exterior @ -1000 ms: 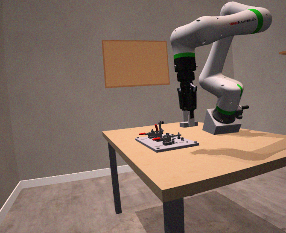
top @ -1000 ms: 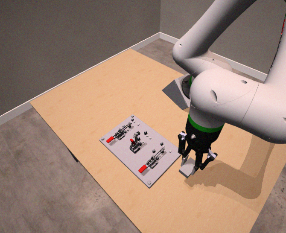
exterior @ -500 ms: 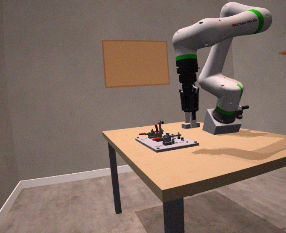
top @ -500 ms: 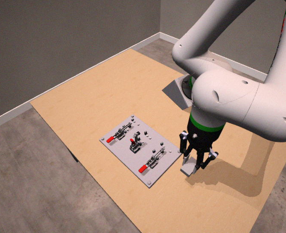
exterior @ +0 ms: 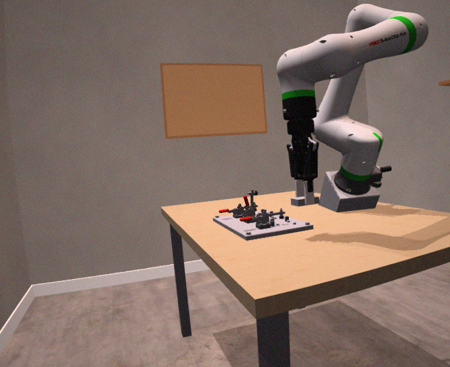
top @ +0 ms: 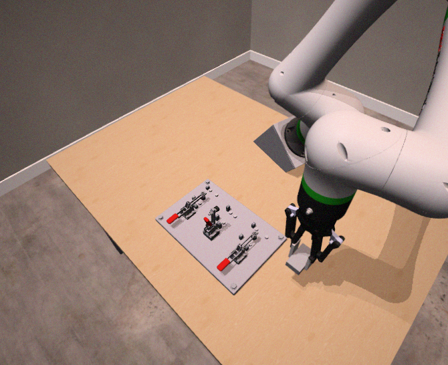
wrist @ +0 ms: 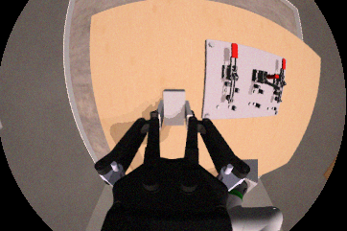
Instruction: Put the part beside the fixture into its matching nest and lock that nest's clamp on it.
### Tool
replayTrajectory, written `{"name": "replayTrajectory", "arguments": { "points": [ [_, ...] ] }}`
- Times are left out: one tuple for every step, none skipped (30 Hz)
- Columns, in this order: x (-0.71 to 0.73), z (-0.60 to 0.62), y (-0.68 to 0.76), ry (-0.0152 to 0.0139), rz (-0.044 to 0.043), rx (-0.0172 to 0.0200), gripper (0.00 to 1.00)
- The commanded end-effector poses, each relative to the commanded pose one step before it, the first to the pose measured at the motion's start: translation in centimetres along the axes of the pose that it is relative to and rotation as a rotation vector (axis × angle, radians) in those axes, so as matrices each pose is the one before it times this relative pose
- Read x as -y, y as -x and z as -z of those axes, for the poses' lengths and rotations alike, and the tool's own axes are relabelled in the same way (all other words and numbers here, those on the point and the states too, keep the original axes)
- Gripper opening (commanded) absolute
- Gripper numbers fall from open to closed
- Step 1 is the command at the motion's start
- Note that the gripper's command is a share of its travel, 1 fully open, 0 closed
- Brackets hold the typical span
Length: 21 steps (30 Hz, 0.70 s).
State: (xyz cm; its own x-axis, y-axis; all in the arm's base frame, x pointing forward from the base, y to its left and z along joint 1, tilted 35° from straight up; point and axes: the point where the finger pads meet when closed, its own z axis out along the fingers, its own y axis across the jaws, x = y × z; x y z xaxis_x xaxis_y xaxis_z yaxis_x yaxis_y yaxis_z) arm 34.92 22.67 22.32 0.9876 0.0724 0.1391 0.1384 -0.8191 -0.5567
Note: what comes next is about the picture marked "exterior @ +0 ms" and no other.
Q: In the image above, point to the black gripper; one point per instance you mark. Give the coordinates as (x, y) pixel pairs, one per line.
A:
(303, 161)

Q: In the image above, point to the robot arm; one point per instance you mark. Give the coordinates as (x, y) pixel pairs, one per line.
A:
(371, 33)

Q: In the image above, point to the toggle clamp with red handle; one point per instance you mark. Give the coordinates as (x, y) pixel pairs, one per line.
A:
(249, 211)
(237, 212)
(262, 221)

